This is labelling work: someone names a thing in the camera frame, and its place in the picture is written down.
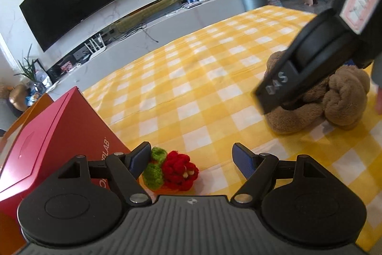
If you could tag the red green crochet toy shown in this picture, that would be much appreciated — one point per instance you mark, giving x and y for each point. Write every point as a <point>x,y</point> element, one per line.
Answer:
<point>176,168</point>

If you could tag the golden vase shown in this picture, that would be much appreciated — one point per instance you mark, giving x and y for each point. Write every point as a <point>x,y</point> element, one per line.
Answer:
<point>18,98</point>

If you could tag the brown plush toy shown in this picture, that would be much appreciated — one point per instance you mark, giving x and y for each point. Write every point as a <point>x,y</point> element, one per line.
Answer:
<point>343,99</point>

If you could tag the snack packets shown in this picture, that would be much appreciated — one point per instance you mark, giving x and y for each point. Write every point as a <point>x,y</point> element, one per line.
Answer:
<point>32,99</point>

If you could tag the white router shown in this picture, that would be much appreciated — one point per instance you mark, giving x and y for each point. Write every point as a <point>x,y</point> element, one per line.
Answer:
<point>97,52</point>

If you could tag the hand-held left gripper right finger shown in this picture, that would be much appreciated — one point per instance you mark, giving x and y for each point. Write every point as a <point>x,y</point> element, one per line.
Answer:
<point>243,161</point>

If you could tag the red cube box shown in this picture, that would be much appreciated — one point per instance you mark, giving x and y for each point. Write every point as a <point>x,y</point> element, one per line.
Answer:
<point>59,129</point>

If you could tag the green plant in glass vase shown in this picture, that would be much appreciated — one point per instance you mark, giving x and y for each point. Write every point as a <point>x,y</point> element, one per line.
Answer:
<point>28,72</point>

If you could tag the yellow checkered tablecloth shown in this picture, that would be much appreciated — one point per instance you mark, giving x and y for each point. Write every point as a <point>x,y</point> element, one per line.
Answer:
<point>209,78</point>

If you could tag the black photo frame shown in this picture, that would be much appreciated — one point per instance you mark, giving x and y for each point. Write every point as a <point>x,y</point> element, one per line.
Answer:
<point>46,72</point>

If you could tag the white marble TV console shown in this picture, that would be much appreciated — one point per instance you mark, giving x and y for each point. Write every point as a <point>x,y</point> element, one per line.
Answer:
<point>179,22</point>

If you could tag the small pink photo card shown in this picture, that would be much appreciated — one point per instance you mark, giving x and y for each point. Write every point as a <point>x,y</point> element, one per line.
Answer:
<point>66,66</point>

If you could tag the white flat laptop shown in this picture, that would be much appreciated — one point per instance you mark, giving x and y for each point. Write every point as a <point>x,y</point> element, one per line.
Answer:
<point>194,5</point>

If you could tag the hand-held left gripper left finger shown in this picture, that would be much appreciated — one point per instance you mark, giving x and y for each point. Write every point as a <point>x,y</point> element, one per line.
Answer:
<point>140,159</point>

